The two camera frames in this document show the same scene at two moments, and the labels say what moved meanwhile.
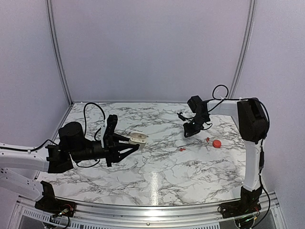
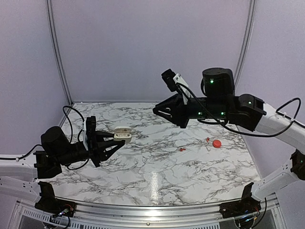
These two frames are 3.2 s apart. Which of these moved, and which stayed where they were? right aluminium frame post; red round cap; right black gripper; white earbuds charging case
Moved: white earbuds charging case; right black gripper
Stayed: right aluminium frame post; red round cap
